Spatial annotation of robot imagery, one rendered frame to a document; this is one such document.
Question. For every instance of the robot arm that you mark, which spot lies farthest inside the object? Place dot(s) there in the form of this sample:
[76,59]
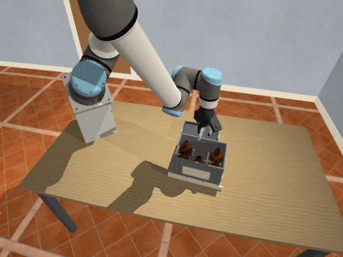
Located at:
[111,19]

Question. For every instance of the grey plastic crate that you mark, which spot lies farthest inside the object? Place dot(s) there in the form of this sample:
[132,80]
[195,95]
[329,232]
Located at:
[197,170]

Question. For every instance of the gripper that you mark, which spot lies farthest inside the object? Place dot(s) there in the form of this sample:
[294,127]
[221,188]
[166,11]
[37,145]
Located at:
[200,117]

